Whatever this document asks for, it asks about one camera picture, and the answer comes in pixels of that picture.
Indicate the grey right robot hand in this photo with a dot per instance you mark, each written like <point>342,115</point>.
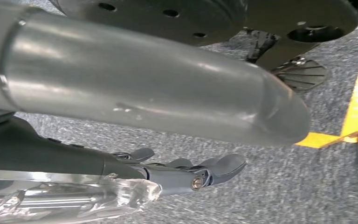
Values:
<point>135,83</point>

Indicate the dark robot lower body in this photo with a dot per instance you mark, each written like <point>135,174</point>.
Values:
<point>135,15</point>

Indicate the clear crinkled plastic wrap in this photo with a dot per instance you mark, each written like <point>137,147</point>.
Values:
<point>74,201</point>

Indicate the black robot foot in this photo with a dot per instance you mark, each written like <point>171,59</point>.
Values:
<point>302,75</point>

